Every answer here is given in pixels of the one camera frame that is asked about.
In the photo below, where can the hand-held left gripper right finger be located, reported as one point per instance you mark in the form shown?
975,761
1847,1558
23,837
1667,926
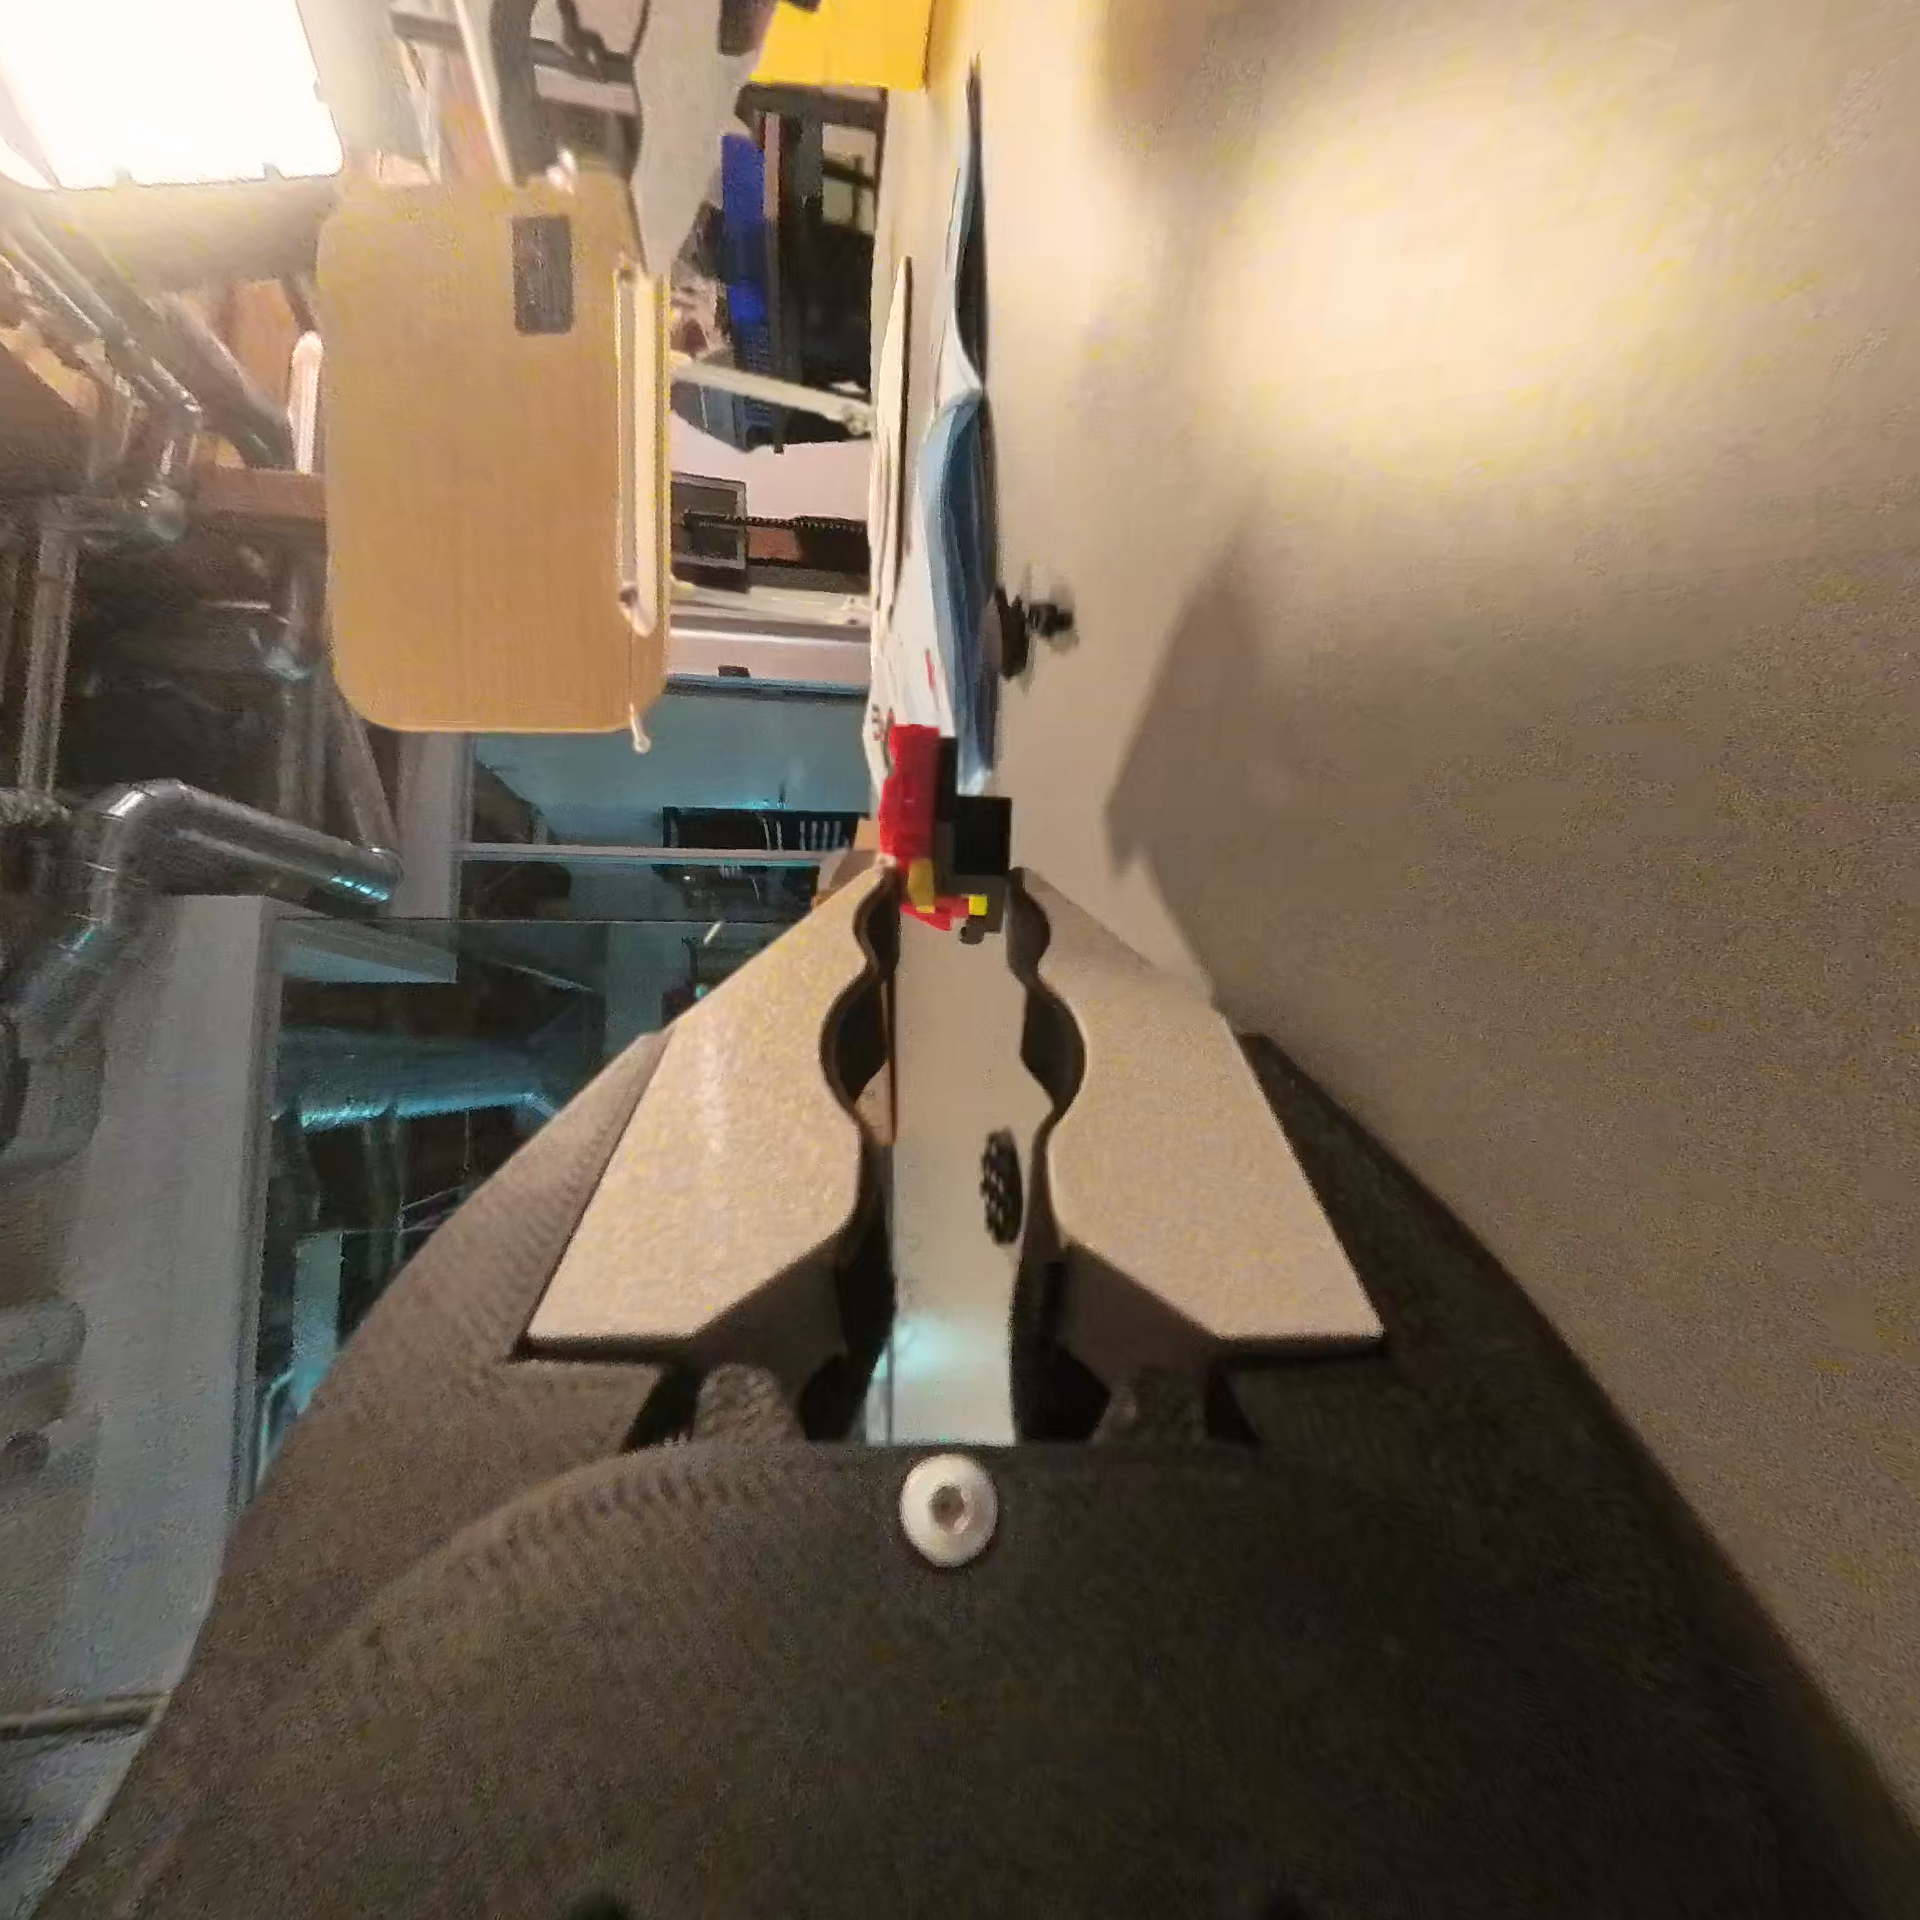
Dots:
1202,1201

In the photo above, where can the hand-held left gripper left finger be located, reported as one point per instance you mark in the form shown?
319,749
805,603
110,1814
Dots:
704,1201

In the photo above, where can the red yellow lego body assembly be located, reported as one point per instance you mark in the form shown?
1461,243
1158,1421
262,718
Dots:
908,803

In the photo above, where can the lego instruction booklet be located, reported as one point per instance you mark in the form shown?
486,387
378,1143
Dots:
960,495

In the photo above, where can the round black lego piece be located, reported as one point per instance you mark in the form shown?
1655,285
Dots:
1003,1184

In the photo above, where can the black clip lego piece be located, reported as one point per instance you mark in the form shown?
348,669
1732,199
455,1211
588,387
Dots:
1037,616

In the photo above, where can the silver ventilation ducts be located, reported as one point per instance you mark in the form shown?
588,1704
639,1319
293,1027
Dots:
196,856

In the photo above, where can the yellow plastic bin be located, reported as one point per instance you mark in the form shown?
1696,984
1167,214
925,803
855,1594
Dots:
839,38

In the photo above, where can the bright ceiling light panel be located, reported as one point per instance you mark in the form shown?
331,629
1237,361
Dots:
149,77

